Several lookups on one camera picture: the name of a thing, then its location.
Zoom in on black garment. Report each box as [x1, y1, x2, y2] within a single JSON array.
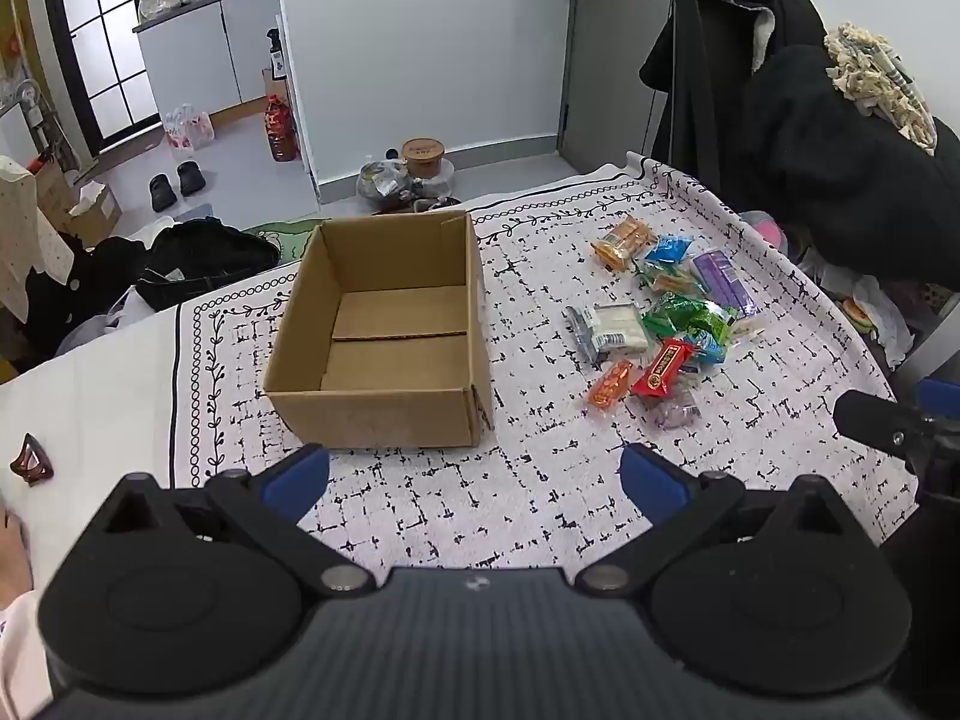
[[26, 236, 151, 350]]

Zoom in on clear plastic trash bag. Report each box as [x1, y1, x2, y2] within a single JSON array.
[[356, 154, 410, 200]]

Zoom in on printed white blanket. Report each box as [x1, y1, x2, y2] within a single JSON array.
[[169, 152, 920, 571]]

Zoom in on white plastic bag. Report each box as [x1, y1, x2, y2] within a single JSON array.
[[847, 276, 912, 368]]

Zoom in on black pants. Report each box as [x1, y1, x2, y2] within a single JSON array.
[[135, 219, 280, 310]]

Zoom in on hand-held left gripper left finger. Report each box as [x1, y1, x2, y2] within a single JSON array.
[[97, 444, 377, 597]]

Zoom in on beige shaggy cloth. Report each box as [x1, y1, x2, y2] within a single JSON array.
[[825, 22, 938, 155]]

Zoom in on red and gold snack packet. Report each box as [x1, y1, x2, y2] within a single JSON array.
[[631, 339, 698, 398]]

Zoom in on white standing fan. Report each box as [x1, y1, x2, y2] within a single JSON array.
[[0, 75, 46, 166]]

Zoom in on dark green snack packet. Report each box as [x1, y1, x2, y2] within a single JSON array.
[[643, 292, 740, 346]]

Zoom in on white rice cake packet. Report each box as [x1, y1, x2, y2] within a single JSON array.
[[564, 302, 650, 370]]

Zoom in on open cardboard box with paper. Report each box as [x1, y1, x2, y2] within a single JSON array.
[[37, 161, 122, 248]]

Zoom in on pink plush item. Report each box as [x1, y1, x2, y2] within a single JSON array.
[[742, 211, 788, 252]]

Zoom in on white cabinet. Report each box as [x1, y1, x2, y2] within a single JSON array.
[[133, 0, 280, 121]]

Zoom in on purple snack packet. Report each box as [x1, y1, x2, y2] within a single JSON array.
[[690, 251, 758, 316]]

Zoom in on clear pink snack packet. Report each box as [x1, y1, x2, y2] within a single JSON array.
[[649, 390, 702, 432]]

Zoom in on small orange snack packet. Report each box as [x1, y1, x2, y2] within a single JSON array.
[[586, 360, 637, 412]]

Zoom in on black framed glass door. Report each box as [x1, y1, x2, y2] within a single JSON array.
[[37, 0, 162, 158]]

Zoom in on pack of water bottles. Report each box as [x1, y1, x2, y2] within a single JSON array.
[[163, 103, 216, 149]]

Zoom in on red oil jug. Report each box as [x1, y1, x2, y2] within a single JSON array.
[[262, 94, 299, 163]]

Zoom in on green frog floor mat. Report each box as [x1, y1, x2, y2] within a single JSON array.
[[244, 216, 331, 263]]

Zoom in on white dotted garment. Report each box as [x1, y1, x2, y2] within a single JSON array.
[[0, 156, 76, 316]]

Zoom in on black chair backrest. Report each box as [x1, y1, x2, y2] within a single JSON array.
[[671, 0, 755, 188]]

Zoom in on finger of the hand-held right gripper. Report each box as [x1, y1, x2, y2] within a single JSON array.
[[832, 388, 938, 466], [915, 377, 960, 421]]

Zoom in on orange cracker packet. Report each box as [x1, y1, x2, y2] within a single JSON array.
[[591, 215, 659, 269]]

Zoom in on light blue snack packet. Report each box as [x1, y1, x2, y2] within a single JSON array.
[[686, 330, 730, 370]]

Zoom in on grey metal cabinet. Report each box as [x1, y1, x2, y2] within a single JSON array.
[[559, 0, 788, 173]]

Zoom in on black coat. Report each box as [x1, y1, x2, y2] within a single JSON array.
[[641, 0, 960, 282]]

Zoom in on brown cardboard box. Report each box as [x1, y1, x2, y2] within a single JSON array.
[[262, 211, 494, 451]]

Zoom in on clear plastic container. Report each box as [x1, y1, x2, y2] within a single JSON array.
[[409, 157, 457, 200]]

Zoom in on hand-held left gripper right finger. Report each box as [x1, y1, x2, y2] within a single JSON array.
[[576, 442, 863, 597]]

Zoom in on white bed sheet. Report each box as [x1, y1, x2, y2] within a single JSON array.
[[0, 300, 181, 616]]

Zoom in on dark red hair clip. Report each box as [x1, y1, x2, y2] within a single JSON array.
[[10, 433, 55, 482]]

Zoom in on brown instant noodle cup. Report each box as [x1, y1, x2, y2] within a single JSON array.
[[401, 137, 446, 179]]

